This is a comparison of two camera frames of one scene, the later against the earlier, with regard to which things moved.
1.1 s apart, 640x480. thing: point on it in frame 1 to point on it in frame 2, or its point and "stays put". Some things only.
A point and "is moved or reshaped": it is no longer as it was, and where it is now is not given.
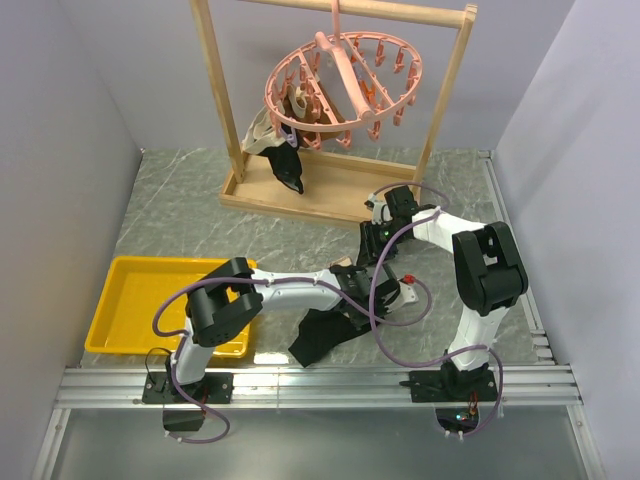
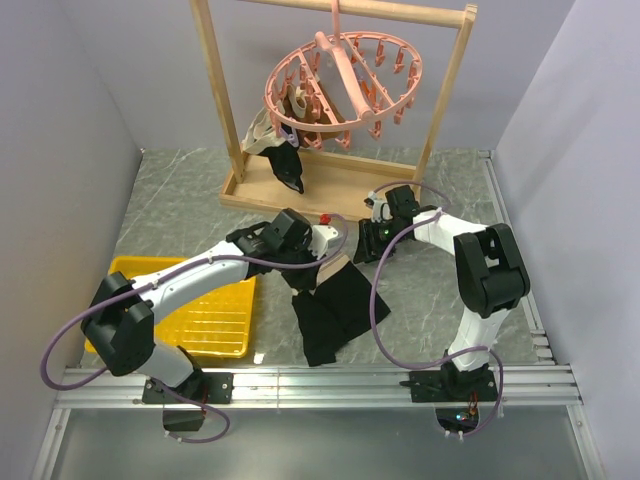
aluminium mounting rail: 521,386 stays put
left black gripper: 359,321 to 303,244
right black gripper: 370,250 stays put
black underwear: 285,162 stays put
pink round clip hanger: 341,80 stays put
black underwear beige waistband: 321,329 is moved or reshaped
